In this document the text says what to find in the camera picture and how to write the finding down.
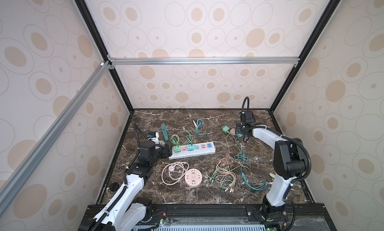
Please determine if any light green plug adapter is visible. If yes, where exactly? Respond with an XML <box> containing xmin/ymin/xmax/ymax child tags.
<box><xmin>173</xmin><ymin>145</ymin><xmax>182</xmax><ymax>153</ymax></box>

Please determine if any light green cable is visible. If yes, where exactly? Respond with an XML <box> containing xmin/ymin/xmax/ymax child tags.
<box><xmin>170</xmin><ymin>127</ymin><xmax>194</xmax><ymax>146</ymax></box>

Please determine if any teal blue plug adapter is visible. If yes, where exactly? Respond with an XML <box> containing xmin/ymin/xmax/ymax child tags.
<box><xmin>187</xmin><ymin>144</ymin><xmax>195</xmax><ymax>151</ymax></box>

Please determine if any teal blue cable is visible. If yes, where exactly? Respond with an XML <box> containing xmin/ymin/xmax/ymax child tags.
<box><xmin>194</xmin><ymin>118</ymin><xmax>214</xmax><ymax>136</ymax></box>

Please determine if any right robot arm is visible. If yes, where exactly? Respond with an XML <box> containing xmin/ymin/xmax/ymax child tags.
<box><xmin>235</xmin><ymin>96</ymin><xmax>312</xmax><ymax>221</ymax></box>

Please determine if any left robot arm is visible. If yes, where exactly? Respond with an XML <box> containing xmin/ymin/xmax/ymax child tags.
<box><xmin>78</xmin><ymin>123</ymin><xmax>172</xmax><ymax>231</ymax></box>

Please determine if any teal peeler tool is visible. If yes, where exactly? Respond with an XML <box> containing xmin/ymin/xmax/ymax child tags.
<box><xmin>161</xmin><ymin>123</ymin><xmax>169</xmax><ymax>141</ymax></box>

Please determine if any pink round socket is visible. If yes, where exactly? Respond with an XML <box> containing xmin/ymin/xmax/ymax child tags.
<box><xmin>184</xmin><ymin>169</ymin><xmax>203</xmax><ymax>188</ymax></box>

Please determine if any white multicolour power strip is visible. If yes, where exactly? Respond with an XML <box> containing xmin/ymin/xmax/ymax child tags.
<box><xmin>169</xmin><ymin>142</ymin><xmax>216</xmax><ymax>160</ymax></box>

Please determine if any pink coiled socket cable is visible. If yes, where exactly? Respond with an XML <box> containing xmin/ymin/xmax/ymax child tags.
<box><xmin>161</xmin><ymin>161</ymin><xmax>190</xmax><ymax>186</ymax></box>

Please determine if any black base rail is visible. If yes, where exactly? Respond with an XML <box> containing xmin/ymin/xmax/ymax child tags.
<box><xmin>79</xmin><ymin>201</ymin><xmax>336</xmax><ymax>231</ymax></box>

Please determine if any rear aluminium rail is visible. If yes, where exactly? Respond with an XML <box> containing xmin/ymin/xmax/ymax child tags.
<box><xmin>110</xmin><ymin>57</ymin><xmax>300</xmax><ymax>66</ymax></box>

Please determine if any aluminium rail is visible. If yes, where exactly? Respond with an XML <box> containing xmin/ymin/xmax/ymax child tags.
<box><xmin>1</xmin><ymin>60</ymin><xmax>111</xmax><ymax>216</ymax></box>
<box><xmin>110</xmin><ymin>57</ymin><xmax>300</xmax><ymax>66</ymax></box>

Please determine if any left aluminium rail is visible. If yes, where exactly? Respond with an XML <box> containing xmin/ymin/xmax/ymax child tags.
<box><xmin>1</xmin><ymin>60</ymin><xmax>111</xmax><ymax>216</ymax></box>

